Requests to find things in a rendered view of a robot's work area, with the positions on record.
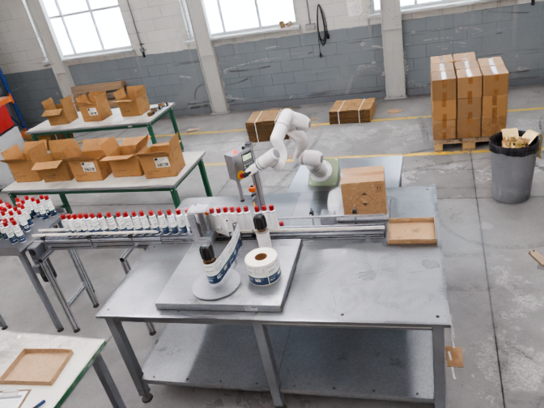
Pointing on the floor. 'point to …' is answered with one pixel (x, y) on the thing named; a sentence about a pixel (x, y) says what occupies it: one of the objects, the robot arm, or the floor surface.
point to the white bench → (54, 398)
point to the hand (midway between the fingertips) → (245, 175)
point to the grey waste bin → (512, 177)
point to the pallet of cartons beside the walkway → (467, 99)
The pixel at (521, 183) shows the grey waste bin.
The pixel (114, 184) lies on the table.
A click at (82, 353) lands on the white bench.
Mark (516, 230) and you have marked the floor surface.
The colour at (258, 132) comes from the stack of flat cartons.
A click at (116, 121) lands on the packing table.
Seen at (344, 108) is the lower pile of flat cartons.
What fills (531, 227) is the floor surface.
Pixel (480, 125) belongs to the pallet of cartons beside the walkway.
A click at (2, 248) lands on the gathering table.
